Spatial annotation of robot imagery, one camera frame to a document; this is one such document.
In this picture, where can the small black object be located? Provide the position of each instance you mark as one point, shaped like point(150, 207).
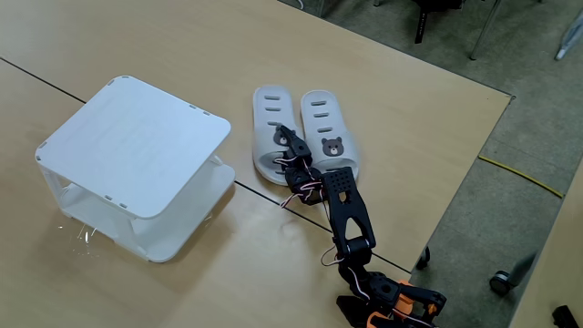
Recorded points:
point(565, 317)

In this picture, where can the grey caster wheel leg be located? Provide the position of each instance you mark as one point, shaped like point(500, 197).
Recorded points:
point(500, 282)

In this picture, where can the metal chair leg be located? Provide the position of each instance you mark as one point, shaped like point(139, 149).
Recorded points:
point(483, 29)

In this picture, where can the white bear slipper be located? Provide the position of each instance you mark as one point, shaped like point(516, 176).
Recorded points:
point(319, 118)
point(266, 136)

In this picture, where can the white plastic open box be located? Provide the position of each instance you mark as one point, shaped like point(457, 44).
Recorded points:
point(132, 146)

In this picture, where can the black table caster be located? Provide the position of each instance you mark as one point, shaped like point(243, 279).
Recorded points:
point(422, 259)

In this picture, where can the black chair leg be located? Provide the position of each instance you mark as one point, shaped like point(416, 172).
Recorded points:
point(421, 25)

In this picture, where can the thin metal leg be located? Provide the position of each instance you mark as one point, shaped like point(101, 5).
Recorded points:
point(320, 8)

